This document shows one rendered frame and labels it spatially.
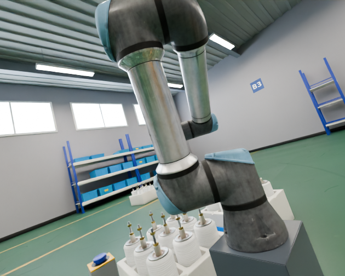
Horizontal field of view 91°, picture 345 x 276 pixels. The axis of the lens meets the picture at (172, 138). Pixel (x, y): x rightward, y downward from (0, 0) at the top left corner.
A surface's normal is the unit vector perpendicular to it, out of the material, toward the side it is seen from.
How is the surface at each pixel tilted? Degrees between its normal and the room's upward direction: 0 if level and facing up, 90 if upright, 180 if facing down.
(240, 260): 90
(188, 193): 106
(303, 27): 90
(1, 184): 90
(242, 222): 72
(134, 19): 113
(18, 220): 90
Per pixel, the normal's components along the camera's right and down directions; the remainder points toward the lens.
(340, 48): -0.71, 0.12
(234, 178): -0.08, -0.11
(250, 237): -0.48, -0.29
